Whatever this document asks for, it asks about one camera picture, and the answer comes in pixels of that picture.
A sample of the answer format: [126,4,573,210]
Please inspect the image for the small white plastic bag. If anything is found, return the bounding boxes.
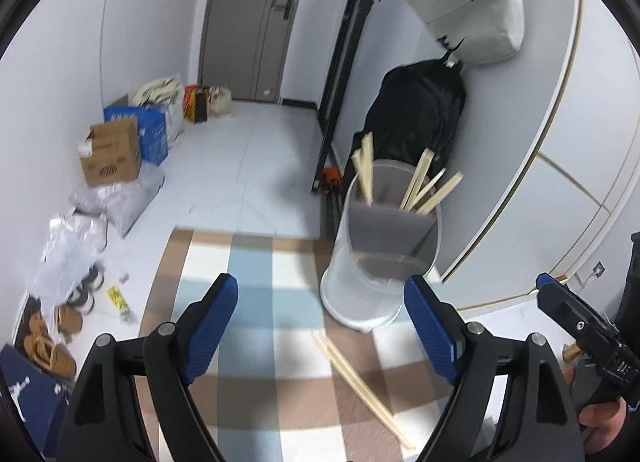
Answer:
[207,86,233,118]

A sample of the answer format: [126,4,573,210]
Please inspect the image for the yellow packet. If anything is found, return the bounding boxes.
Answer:
[106,284,135,323]

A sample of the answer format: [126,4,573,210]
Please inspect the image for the black duffel bag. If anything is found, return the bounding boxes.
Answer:
[350,58,467,183]

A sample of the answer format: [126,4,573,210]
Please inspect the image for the large clear plastic bag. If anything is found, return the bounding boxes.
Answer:
[69,162,166,239]

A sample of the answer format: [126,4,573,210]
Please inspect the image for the dark blue shoe box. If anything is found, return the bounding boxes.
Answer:
[0,344,71,460]

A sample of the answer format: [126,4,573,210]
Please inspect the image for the brown slipper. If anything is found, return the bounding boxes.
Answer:
[27,311,50,338]
[24,334,77,378]
[55,303,84,344]

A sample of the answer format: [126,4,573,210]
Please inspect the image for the orange paper bag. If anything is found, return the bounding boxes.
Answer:
[182,84,211,124]

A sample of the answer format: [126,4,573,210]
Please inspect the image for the blue cardboard box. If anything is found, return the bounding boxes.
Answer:
[103,104,170,166]

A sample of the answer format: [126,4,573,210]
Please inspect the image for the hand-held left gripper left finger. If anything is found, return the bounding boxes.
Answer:
[54,273,239,462]

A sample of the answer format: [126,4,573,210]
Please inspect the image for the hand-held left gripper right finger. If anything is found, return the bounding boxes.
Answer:
[404,274,587,462]

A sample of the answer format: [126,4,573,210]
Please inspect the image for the translucent white utensil holder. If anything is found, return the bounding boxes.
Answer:
[320,158,445,333]

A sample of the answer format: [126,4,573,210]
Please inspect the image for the cream tote bag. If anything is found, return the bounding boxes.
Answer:
[134,73,186,148]

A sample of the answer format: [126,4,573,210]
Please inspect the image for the white curved cabinet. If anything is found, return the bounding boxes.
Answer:
[440,0,640,313]

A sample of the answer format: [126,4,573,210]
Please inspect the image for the grey door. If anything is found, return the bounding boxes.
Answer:
[199,0,313,104]

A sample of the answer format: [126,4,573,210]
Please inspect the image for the checkered floor mat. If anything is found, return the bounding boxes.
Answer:
[136,227,506,462]

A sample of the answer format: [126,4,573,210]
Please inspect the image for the brown cardboard box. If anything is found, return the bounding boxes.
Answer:
[77,117,143,188]

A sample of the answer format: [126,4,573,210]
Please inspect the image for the grey canvas bag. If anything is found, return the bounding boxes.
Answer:
[398,0,526,67]

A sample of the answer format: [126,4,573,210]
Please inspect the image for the black tripod legs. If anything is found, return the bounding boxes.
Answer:
[324,189,347,243]

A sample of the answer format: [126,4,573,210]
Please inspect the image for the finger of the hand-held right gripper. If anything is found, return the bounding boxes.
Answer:
[536,272,640,405]

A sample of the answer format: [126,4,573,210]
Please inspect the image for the person's right hand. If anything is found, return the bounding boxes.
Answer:
[577,398,640,455]

